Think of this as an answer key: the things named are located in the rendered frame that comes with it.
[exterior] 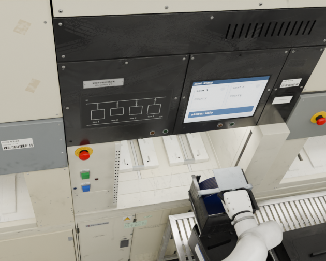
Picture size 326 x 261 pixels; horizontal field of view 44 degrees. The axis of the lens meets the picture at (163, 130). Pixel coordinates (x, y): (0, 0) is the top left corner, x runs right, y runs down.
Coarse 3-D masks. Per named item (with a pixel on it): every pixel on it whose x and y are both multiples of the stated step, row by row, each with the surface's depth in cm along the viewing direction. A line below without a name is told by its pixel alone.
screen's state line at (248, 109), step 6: (228, 108) 150; (234, 108) 151; (240, 108) 152; (246, 108) 153; (252, 108) 154; (192, 114) 148; (198, 114) 149; (204, 114) 150; (210, 114) 151; (216, 114) 152
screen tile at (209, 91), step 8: (200, 88) 138; (208, 88) 139; (216, 88) 140; (200, 96) 141; (216, 96) 143; (224, 96) 144; (192, 104) 144; (200, 104) 145; (208, 104) 146; (216, 104) 147
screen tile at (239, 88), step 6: (240, 84) 141; (246, 84) 142; (252, 84) 143; (234, 90) 143; (240, 90) 144; (246, 90) 145; (252, 90) 145; (258, 90) 146; (228, 96) 145; (252, 96) 148; (228, 102) 148; (234, 102) 148; (240, 102) 149; (246, 102) 150; (252, 102) 151
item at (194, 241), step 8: (192, 232) 187; (232, 232) 203; (192, 240) 190; (200, 240) 180; (208, 240) 198; (216, 240) 199; (224, 240) 199; (232, 240) 200; (192, 248) 192; (200, 248) 182; (208, 248) 195; (216, 248) 196; (224, 248) 197; (232, 248) 197; (200, 256) 184; (208, 256) 176; (216, 256) 194; (224, 256) 194
